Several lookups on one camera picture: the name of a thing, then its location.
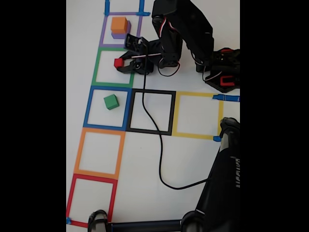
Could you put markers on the green square frame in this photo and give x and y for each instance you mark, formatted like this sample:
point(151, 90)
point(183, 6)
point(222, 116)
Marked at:
point(95, 70)

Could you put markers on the orange square block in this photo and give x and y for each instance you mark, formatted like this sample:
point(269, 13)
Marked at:
point(119, 24)

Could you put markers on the long blue tape strip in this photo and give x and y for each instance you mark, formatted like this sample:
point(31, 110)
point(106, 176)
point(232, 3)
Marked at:
point(229, 98)

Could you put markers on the green cube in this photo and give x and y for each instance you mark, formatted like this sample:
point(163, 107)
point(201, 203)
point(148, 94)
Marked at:
point(111, 101)

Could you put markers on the red square frame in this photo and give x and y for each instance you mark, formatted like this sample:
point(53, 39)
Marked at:
point(70, 198)

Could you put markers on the orange square frame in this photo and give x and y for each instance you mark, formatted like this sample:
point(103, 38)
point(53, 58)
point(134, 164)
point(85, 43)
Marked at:
point(78, 154)

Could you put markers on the blue square frame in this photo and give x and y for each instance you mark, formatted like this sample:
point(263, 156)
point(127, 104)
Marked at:
point(87, 108)

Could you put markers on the small red cube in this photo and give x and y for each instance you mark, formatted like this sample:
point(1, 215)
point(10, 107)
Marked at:
point(118, 62)

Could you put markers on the small blue tape piece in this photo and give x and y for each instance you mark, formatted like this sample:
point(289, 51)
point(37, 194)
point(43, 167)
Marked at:
point(68, 220)
point(216, 138)

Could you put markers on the black tripod stand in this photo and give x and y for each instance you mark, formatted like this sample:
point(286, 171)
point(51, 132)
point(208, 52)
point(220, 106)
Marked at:
point(217, 193)

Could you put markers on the purple square frame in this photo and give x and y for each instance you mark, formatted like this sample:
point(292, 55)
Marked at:
point(102, 31)

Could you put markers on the purple square block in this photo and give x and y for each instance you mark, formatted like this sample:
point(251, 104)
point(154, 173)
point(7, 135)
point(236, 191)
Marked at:
point(117, 36)

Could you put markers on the black square frame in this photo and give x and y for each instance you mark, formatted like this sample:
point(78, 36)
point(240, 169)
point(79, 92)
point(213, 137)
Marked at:
point(169, 113)

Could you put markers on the yellow square frame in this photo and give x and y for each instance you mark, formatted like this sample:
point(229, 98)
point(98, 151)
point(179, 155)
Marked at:
point(193, 93)

